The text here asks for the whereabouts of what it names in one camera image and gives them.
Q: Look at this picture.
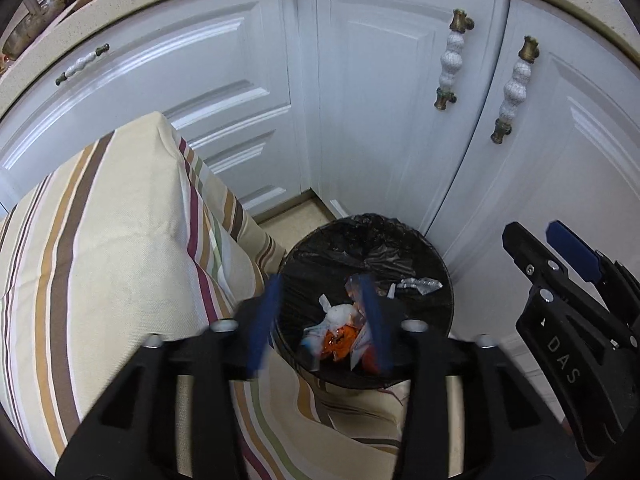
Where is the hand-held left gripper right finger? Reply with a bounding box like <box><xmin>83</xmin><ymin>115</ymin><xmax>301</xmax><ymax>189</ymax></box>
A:
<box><xmin>356</xmin><ymin>274</ymin><xmax>586</xmax><ymax>480</ymax></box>

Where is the white blue crumpled wrapper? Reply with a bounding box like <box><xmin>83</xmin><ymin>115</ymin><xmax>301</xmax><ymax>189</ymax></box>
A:
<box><xmin>300</xmin><ymin>324</ymin><xmax>329</xmax><ymax>372</ymax></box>

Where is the metal wok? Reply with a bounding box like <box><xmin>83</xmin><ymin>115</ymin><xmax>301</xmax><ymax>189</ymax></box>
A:
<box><xmin>1</xmin><ymin>0</ymin><xmax>91</xmax><ymax>61</ymax></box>

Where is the white crumpled tissue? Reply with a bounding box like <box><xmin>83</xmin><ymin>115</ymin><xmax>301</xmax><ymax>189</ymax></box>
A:
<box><xmin>319</xmin><ymin>294</ymin><xmax>362</xmax><ymax>332</ymax></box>

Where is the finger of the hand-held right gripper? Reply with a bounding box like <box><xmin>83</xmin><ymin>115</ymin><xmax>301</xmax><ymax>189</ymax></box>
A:
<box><xmin>501</xmin><ymin>221</ymin><xmax>640</xmax><ymax>463</ymax></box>
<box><xmin>546</xmin><ymin>220</ymin><xmax>640</xmax><ymax>346</ymax></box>

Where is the black trash bin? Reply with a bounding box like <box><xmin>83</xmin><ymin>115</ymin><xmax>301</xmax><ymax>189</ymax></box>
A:
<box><xmin>270</xmin><ymin>213</ymin><xmax>455</xmax><ymax>391</ymax></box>

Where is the striped beige tablecloth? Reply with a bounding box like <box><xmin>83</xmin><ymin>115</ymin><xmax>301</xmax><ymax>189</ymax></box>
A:
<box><xmin>0</xmin><ymin>111</ymin><xmax>416</xmax><ymax>480</ymax></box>

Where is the white panelled cabinet front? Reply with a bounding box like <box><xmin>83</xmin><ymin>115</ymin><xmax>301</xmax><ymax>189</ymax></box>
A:
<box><xmin>165</xmin><ymin>105</ymin><xmax>306</xmax><ymax>221</ymax></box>

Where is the orange wrapper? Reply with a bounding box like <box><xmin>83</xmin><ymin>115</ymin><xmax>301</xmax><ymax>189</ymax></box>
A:
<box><xmin>320</xmin><ymin>324</ymin><xmax>362</xmax><ymax>362</ymax></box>

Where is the white ceramic door handle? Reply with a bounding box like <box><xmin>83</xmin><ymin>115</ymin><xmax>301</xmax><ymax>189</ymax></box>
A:
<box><xmin>489</xmin><ymin>36</ymin><xmax>540</xmax><ymax>145</ymax></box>
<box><xmin>432</xmin><ymin>8</ymin><xmax>475</xmax><ymax>111</ymax></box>

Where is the white packet with green print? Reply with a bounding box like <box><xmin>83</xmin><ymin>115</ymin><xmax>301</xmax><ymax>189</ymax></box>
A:
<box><xmin>349</xmin><ymin>327</ymin><xmax>373</xmax><ymax>371</ymax></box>

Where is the silver wrapper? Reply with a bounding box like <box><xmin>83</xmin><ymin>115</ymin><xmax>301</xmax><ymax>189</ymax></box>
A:
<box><xmin>387</xmin><ymin>276</ymin><xmax>444</xmax><ymax>301</ymax></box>

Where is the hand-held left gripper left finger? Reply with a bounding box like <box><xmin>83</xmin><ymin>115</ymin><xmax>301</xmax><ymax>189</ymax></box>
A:
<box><xmin>55</xmin><ymin>274</ymin><xmax>283</xmax><ymax>480</ymax></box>

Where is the wide white cabinet drawer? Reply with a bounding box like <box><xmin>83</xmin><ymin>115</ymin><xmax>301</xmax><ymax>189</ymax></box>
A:
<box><xmin>0</xmin><ymin>0</ymin><xmax>294</xmax><ymax>171</ymax></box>

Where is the red plastic bag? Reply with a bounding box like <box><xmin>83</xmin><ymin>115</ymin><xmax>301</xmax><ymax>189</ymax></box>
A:
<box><xmin>357</xmin><ymin>342</ymin><xmax>386</xmax><ymax>375</ymax></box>

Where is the white ceramic drawer handle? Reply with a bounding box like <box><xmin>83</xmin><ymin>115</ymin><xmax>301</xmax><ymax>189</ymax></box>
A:
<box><xmin>55</xmin><ymin>43</ymin><xmax>111</xmax><ymax>86</ymax></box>

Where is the white cabinet door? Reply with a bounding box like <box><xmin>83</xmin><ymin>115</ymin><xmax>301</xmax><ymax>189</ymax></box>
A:
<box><xmin>425</xmin><ymin>0</ymin><xmax>640</xmax><ymax>341</ymax></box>
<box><xmin>315</xmin><ymin>0</ymin><xmax>511</xmax><ymax>237</ymax></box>

